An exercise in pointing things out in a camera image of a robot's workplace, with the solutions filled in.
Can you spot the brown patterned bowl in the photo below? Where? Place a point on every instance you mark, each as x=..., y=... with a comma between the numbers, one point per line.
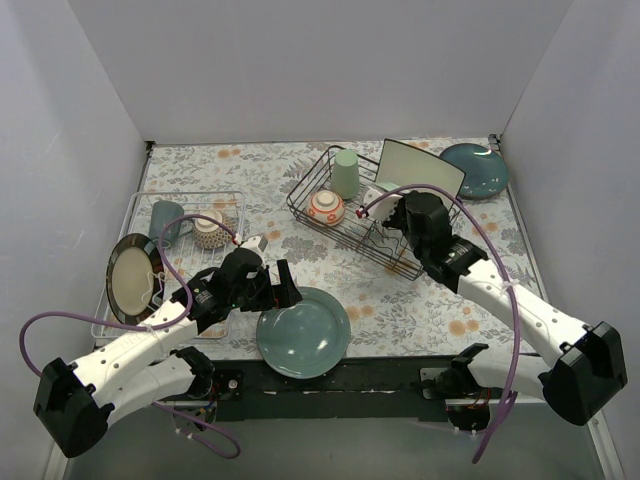
x=210, y=236

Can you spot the green cup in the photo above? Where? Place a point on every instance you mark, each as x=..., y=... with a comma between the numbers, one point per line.
x=344, y=179

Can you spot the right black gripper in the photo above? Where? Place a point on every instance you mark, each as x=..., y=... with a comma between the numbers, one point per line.
x=398, y=218

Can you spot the green round plate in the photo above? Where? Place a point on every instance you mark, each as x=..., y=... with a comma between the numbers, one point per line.
x=386, y=186

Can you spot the black rimmed round plate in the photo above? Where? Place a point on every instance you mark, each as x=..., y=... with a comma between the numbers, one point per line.
x=135, y=279

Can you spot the orange patterned bowl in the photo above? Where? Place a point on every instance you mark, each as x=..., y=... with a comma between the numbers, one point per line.
x=326, y=207

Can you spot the white square plate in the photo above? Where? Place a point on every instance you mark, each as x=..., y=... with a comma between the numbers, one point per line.
x=403, y=164

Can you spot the grey blue mug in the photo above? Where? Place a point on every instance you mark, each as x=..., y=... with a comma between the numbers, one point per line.
x=164, y=212

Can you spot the black wire dish rack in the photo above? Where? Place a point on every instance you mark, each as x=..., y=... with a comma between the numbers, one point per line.
x=360, y=220

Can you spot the dark teal round plate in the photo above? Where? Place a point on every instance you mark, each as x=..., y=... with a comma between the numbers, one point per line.
x=307, y=340

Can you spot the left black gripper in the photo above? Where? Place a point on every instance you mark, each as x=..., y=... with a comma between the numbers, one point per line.
x=273, y=288

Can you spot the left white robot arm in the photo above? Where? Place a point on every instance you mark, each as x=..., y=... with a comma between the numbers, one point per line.
x=78, y=402

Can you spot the floral table mat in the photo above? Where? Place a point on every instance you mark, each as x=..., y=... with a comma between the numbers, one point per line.
x=391, y=311

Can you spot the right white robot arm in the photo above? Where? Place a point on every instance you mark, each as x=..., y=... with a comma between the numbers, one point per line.
x=577, y=367

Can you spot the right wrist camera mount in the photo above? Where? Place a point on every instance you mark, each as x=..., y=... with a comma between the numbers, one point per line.
x=375, y=204

